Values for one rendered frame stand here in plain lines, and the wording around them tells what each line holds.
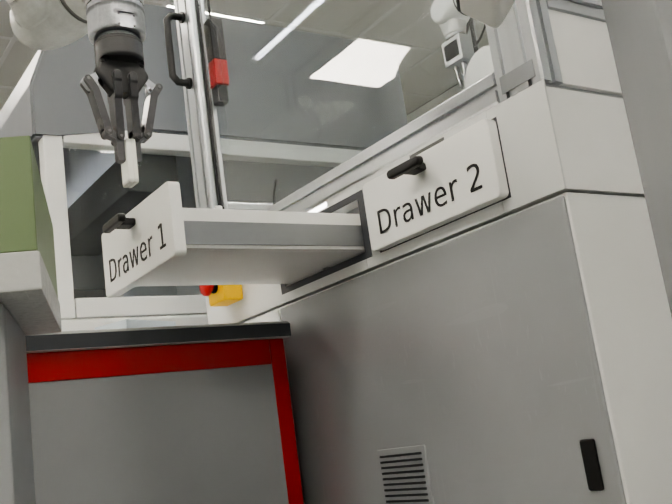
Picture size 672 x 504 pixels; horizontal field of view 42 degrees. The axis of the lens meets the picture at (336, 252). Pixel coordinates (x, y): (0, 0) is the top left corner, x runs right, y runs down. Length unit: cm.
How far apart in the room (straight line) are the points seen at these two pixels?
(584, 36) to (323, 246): 49
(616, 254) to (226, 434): 72
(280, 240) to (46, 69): 116
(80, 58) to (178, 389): 116
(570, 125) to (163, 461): 81
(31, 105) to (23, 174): 138
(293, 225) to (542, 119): 43
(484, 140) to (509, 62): 11
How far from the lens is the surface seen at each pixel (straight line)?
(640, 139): 69
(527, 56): 118
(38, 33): 158
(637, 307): 115
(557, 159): 111
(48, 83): 232
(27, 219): 91
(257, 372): 153
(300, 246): 134
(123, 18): 142
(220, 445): 149
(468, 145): 120
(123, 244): 141
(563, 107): 115
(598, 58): 125
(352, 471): 148
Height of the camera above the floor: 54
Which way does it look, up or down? 12 degrees up
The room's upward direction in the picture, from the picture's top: 8 degrees counter-clockwise
